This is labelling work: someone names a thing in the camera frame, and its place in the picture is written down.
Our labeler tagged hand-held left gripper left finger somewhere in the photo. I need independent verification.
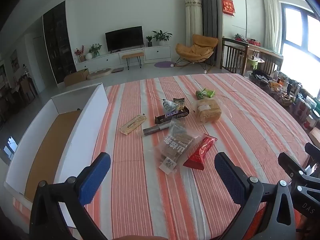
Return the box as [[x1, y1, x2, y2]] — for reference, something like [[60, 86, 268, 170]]
[[29, 152, 112, 240]]

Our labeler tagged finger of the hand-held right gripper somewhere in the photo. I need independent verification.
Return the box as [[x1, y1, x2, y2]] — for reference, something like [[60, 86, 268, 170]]
[[277, 152, 312, 183], [304, 142, 320, 158]]

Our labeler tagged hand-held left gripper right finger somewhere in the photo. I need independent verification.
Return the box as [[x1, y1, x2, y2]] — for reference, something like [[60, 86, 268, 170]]
[[214, 152, 299, 240]]

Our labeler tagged red snack packet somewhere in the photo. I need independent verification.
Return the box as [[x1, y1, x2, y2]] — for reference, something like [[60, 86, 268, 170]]
[[183, 133, 218, 171]]

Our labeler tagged white cardboard box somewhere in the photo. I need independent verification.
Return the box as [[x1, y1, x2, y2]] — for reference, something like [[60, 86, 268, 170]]
[[4, 83, 110, 228]]

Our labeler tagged clear bag of brown biscuits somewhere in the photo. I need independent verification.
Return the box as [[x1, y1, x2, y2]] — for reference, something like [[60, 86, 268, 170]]
[[154, 119, 203, 175]]

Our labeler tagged beige wafer packet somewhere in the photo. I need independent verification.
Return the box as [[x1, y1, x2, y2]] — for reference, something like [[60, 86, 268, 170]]
[[119, 114, 147, 135]]

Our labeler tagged bread loaf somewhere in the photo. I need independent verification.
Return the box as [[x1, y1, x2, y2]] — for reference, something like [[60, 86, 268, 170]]
[[194, 99, 222, 123]]

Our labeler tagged dark stick snack packet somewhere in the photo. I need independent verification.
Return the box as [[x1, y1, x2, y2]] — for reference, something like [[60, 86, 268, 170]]
[[143, 124, 168, 136]]

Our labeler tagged brown chocolate bar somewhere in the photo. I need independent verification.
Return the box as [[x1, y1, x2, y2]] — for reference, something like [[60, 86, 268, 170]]
[[154, 107, 190, 125]]

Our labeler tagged white triangular snack packet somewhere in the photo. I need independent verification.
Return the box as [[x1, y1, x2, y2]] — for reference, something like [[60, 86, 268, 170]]
[[162, 98, 178, 113]]

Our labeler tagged orange striped tablecloth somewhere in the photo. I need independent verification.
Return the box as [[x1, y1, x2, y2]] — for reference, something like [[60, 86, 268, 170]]
[[12, 73, 313, 240]]

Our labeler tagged cluttered pile of groceries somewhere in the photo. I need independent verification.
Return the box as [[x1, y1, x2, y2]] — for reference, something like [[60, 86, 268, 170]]
[[247, 69, 320, 130]]

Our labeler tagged brown cardboard box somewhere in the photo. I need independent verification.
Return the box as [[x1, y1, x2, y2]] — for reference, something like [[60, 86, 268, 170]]
[[64, 69, 90, 87]]

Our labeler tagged green stool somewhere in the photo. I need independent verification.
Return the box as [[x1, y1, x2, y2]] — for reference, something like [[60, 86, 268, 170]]
[[247, 56, 260, 72]]

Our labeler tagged beige oval pet bed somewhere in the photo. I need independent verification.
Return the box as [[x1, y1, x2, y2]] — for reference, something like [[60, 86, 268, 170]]
[[86, 68, 113, 81]]

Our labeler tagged wooden dining table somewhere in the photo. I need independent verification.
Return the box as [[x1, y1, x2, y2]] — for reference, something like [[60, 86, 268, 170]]
[[246, 41, 284, 75]]

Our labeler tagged large window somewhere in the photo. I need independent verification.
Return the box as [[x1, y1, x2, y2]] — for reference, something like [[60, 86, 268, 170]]
[[280, 2, 320, 100]]

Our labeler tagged red flower arrangement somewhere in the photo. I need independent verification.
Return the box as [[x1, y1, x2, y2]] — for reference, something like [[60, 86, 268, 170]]
[[74, 45, 85, 62]]

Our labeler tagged white door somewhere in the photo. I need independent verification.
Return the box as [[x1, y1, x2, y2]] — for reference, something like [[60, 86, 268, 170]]
[[32, 36, 47, 90]]

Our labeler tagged wooden bench with metal legs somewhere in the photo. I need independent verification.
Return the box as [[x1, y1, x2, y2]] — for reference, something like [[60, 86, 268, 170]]
[[122, 52, 145, 70]]

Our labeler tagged bushy green potted plant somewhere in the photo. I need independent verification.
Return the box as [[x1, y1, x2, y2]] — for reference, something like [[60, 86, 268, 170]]
[[89, 43, 102, 57]]

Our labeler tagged white curtain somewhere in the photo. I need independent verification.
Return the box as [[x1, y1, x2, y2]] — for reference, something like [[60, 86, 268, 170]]
[[263, 0, 284, 54]]

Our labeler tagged orange rocking chair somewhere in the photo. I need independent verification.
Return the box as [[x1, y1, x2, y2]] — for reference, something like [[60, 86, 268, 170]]
[[174, 34, 219, 71]]

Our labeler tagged white television cabinet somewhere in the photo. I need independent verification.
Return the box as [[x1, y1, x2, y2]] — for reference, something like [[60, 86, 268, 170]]
[[75, 45, 172, 72]]

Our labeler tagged dark display cabinet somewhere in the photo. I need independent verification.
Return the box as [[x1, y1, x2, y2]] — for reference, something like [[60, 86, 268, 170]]
[[42, 0, 77, 84]]

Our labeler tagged black television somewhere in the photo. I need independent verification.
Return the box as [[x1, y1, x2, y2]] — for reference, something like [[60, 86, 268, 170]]
[[105, 26, 144, 52]]

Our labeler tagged large leafy plant white pot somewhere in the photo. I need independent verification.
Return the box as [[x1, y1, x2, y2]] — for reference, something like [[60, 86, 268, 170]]
[[152, 30, 173, 47]]

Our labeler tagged covered tower air conditioner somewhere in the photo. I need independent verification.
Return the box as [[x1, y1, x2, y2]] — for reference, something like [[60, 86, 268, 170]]
[[184, 0, 203, 63]]

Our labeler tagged grey curtain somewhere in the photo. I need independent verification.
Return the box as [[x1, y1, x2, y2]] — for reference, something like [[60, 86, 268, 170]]
[[194, 0, 218, 39]]

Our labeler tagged red wall hanging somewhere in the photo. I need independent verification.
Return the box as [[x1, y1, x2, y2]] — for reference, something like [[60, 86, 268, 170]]
[[221, 0, 236, 17]]

